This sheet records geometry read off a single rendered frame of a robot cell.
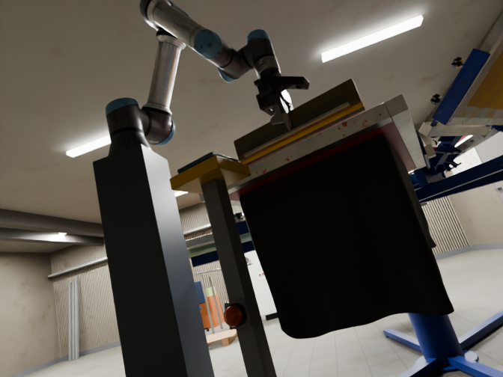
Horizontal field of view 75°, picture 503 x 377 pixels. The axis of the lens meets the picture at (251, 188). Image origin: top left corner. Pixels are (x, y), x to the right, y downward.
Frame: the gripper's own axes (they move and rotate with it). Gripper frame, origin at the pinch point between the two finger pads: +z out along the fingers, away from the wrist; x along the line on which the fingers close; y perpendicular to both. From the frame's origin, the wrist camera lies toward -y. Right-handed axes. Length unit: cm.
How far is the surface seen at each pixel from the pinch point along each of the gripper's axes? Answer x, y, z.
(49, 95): -95, 272, -200
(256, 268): -420, 270, 23
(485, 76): -71, -62, -14
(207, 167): 37.9, 7.7, 16.2
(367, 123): 14.2, -20.7, 13.3
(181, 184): 37.9, 15.1, 16.8
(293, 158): 14.2, -1.8, 13.8
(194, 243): -48, 85, 14
